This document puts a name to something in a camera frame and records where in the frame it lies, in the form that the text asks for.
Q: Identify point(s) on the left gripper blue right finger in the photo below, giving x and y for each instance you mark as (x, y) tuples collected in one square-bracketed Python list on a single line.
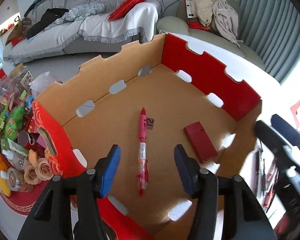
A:
[(188, 170)]

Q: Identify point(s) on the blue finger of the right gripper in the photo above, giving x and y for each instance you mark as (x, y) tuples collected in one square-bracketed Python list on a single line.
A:
[(286, 158), (286, 130)]

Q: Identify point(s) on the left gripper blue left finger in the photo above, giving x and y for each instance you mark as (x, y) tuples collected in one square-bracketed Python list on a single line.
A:
[(106, 169)]

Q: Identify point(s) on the red clear gel pen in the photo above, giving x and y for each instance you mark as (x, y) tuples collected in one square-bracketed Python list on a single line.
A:
[(270, 183)]

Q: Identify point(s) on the long black marker pen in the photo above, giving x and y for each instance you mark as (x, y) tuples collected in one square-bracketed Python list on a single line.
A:
[(257, 171)]

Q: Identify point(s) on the dark red case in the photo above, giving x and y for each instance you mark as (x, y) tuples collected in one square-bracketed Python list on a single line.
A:
[(200, 141)]

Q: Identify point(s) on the red pink gel pen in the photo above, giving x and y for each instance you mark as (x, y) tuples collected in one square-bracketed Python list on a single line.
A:
[(142, 154)]

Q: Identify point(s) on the red cardboard tray box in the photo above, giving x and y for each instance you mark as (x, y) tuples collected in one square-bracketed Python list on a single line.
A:
[(141, 99)]

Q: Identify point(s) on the snack clutter pile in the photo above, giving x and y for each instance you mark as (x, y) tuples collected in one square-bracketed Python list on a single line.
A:
[(27, 153)]

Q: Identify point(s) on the green curtain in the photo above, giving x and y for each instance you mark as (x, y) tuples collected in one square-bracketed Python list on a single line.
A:
[(270, 30)]

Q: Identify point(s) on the beige clothes pile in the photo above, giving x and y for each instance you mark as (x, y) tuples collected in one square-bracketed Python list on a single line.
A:
[(216, 16)]

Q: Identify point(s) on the green armchair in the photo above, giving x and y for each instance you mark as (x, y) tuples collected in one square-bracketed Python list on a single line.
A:
[(178, 24)]

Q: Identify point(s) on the grey covered sofa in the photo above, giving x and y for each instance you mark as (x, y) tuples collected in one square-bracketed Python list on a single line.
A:
[(83, 29)]

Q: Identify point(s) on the black garment on sofa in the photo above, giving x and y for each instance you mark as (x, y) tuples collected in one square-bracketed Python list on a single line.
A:
[(48, 17)]

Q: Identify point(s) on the red cushion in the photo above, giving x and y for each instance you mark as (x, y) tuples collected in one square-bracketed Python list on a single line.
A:
[(123, 9)]

